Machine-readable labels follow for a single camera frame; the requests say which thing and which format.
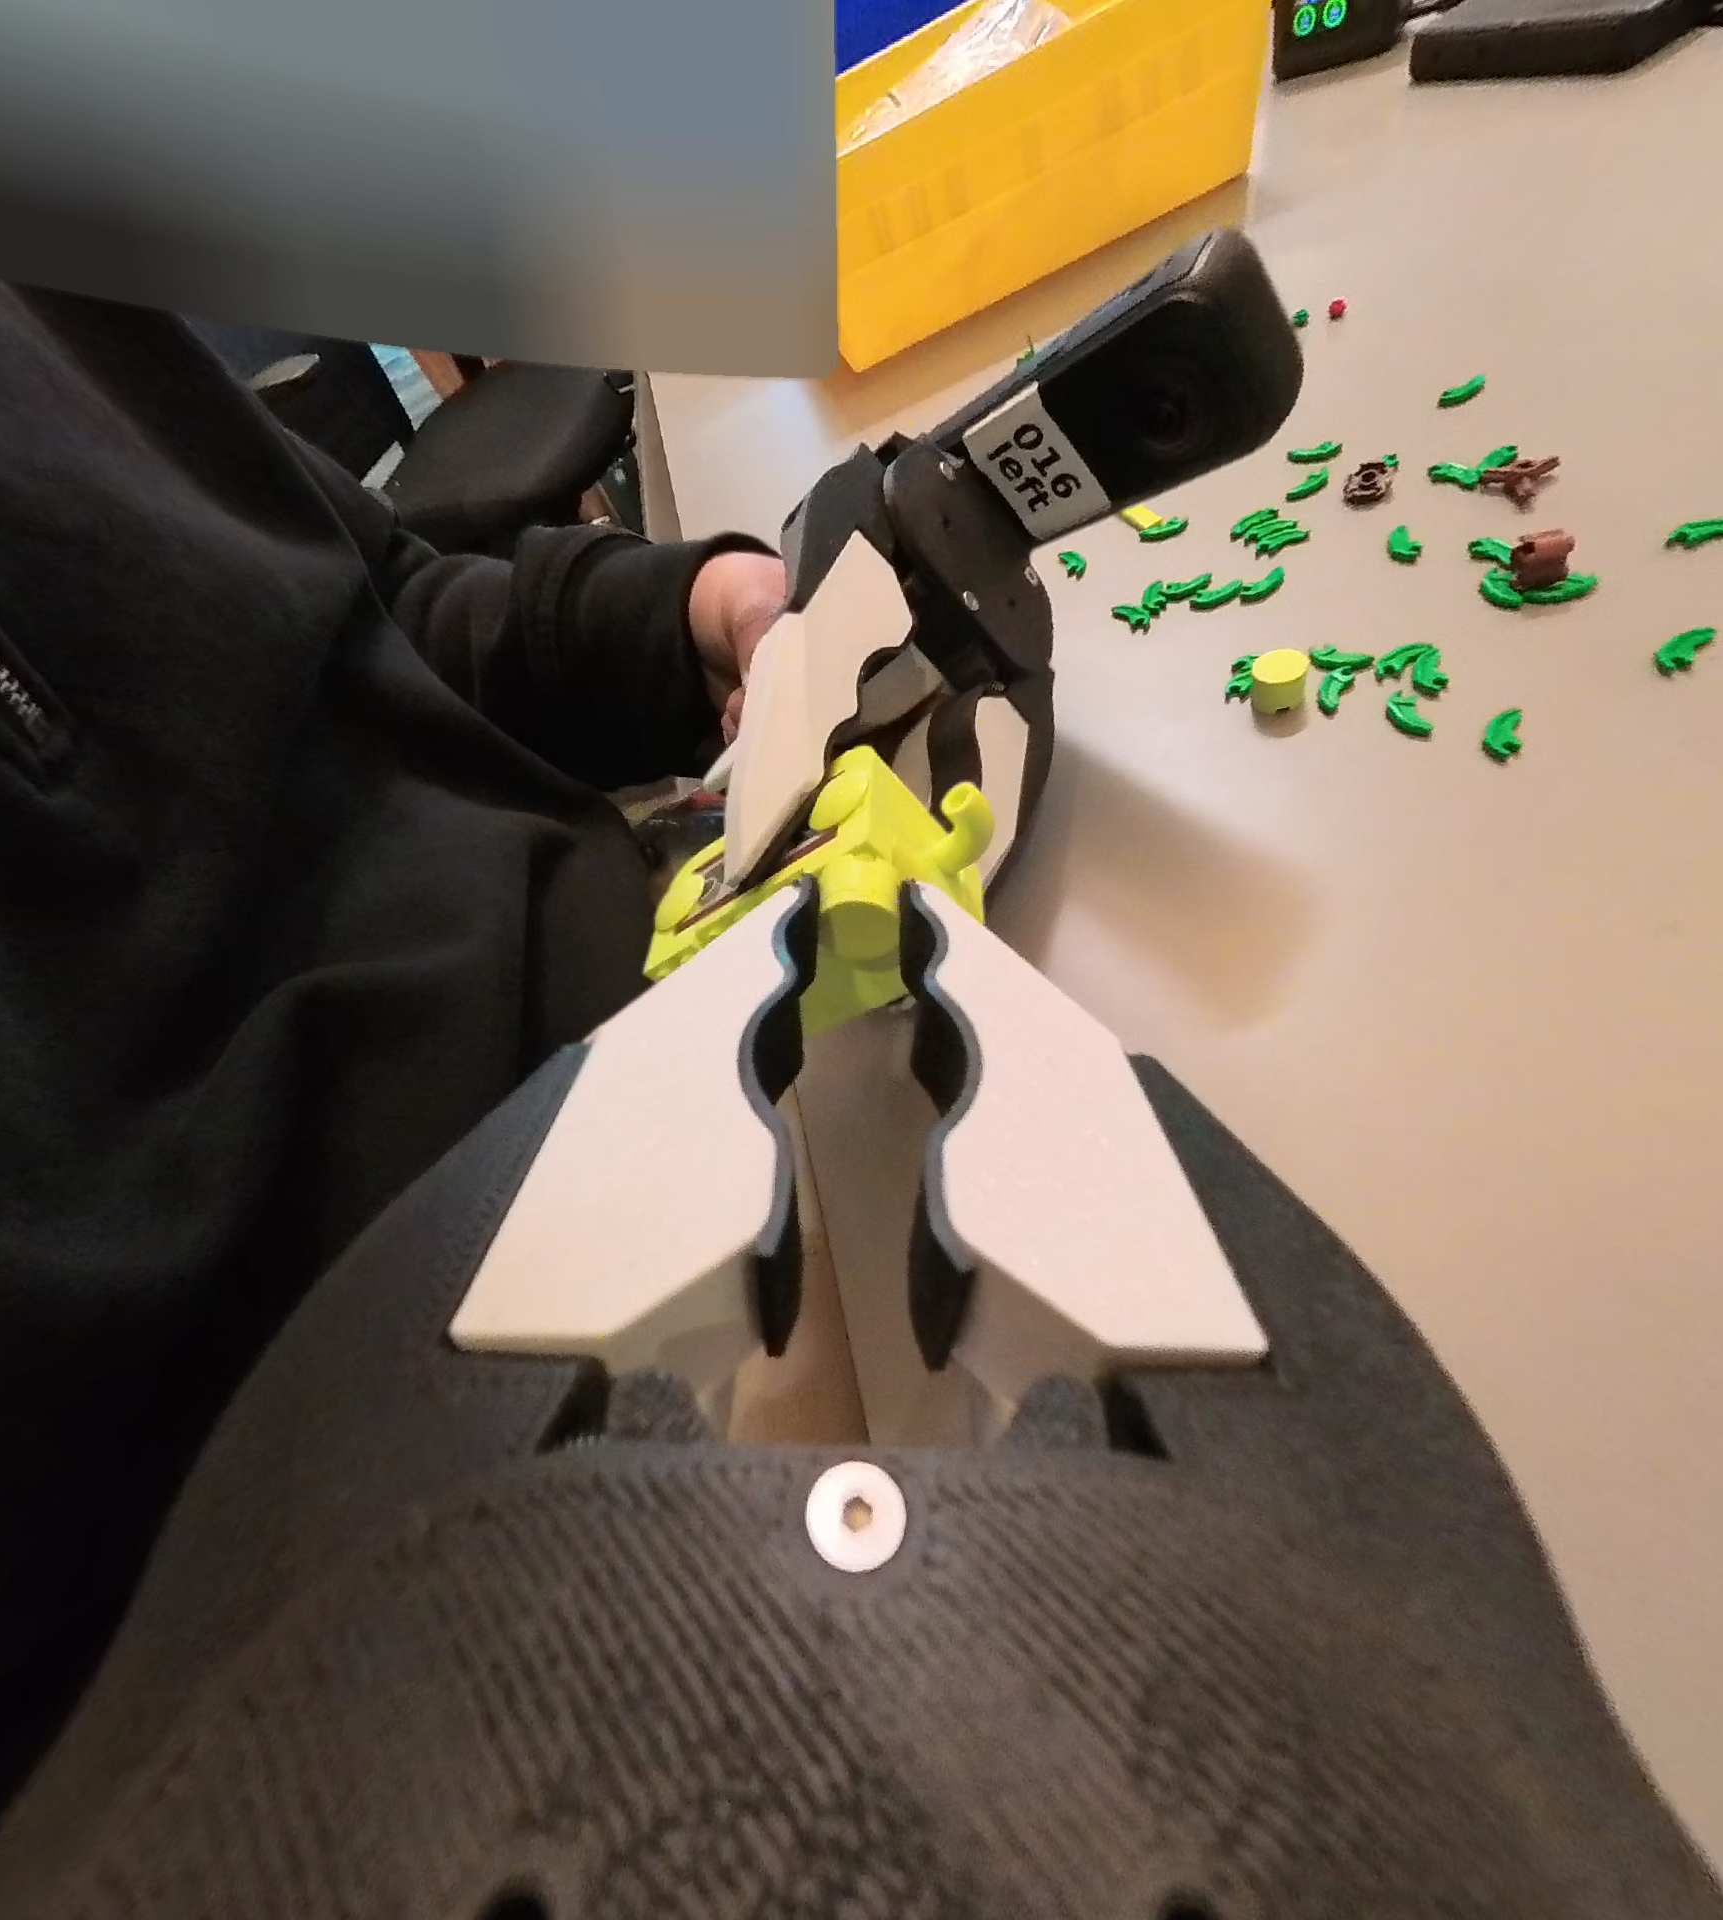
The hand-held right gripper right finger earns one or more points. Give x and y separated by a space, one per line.
1086 1185

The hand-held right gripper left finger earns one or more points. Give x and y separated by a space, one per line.
636 1185

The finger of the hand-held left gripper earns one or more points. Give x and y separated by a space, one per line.
816 705
1016 795

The lime green brick pot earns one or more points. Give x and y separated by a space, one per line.
862 914

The lime green round brick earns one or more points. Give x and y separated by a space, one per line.
1282 683

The person's left forearm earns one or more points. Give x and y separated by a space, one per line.
562 645

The person's left hand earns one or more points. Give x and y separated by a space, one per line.
734 614

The yellow-green flat brick piece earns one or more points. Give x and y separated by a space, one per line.
1150 520

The yellow storage bin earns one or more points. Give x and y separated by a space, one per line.
1042 195

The dark brown round piece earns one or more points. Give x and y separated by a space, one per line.
1372 483

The scattered green leaf pieces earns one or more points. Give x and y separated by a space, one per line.
1402 660

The black office chair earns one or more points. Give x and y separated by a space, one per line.
500 435

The clear plastic bag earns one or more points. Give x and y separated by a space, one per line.
982 52

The blue storage bin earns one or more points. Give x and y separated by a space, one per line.
892 31

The brown brick branch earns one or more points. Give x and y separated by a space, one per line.
1524 477

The brown brick stump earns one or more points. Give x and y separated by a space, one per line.
1544 555

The black device with green lights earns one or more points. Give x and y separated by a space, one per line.
1334 39

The flat black device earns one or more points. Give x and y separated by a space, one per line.
1552 43

